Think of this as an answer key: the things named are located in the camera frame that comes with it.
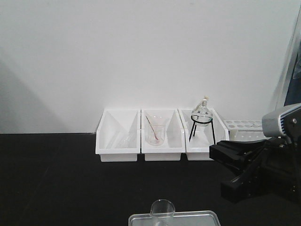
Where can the round glass flask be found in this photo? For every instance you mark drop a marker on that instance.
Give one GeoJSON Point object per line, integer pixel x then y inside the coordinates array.
{"type": "Point", "coordinates": [201, 112]}

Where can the clear glass beaker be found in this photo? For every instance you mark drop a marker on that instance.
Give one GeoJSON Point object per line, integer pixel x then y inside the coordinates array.
{"type": "Point", "coordinates": [162, 212]}

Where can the silver metal tray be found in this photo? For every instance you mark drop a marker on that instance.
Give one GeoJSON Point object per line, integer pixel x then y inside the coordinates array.
{"type": "Point", "coordinates": [186, 218]}

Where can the left white storage bin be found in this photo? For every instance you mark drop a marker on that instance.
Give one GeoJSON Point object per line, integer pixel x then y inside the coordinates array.
{"type": "Point", "coordinates": [118, 136]}

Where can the white storage bin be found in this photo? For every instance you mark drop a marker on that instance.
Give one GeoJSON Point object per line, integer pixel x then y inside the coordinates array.
{"type": "Point", "coordinates": [197, 142]}
{"type": "Point", "coordinates": [118, 136]}
{"type": "Point", "coordinates": [174, 144]}

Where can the right white storage bin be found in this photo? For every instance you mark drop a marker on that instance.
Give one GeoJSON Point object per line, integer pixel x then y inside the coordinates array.
{"type": "Point", "coordinates": [197, 142]}

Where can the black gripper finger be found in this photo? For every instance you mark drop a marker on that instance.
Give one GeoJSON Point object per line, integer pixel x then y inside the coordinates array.
{"type": "Point", "coordinates": [236, 155]}

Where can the black tripod stand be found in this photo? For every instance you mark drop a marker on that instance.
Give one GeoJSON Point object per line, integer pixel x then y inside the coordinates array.
{"type": "Point", "coordinates": [198, 123]}

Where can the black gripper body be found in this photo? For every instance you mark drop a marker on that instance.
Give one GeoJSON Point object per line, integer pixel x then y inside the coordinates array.
{"type": "Point", "coordinates": [276, 170]}

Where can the glass beaker in bin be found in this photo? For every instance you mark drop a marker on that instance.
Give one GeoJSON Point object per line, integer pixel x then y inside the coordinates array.
{"type": "Point", "coordinates": [157, 120]}

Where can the pink stirring rod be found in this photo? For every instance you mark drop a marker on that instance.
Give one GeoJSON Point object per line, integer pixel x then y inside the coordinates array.
{"type": "Point", "coordinates": [154, 132]}

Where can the white test tube rack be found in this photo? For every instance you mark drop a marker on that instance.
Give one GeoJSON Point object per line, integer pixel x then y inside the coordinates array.
{"type": "Point", "coordinates": [244, 130]}

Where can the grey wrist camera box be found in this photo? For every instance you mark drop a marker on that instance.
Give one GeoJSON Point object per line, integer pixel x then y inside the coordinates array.
{"type": "Point", "coordinates": [283, 122]}

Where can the middle white storage bin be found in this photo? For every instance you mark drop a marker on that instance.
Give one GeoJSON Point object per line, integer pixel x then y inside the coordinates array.
{"type": "Point", "coordinates": [174, 144]}

